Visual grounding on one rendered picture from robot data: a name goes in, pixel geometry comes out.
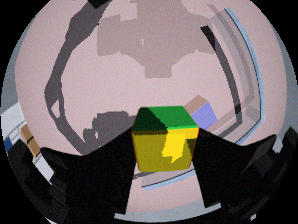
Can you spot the yellow and green cube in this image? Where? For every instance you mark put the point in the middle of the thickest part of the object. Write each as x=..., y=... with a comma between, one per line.
x=164, y=138

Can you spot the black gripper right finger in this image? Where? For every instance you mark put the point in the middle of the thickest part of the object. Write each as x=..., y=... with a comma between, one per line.
x=219, y=163

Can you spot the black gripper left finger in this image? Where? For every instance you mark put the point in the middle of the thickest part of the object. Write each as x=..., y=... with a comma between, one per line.
x=107, y=171

